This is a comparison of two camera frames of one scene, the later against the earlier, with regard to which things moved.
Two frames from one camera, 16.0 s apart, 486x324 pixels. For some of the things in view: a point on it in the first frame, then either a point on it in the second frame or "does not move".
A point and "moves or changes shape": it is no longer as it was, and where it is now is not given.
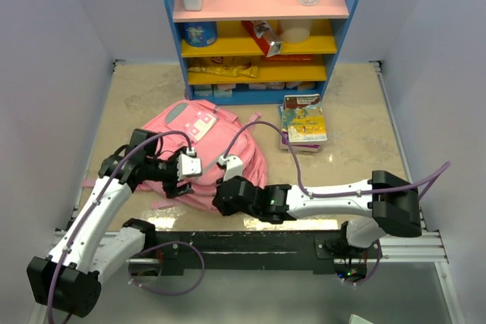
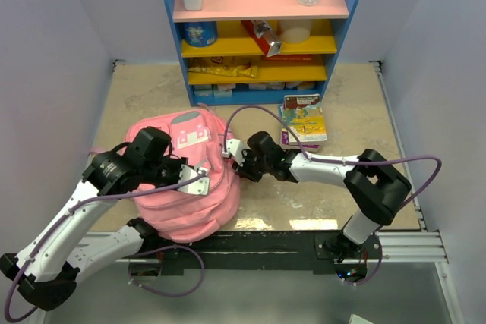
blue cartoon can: (200, 33) does not move
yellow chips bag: (228, 66) does not move
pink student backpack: (190, 145) moves or changes shape
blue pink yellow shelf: (253, 42) does not move
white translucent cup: (295, 30) does not move
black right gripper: (223, 206) → (244, 169)
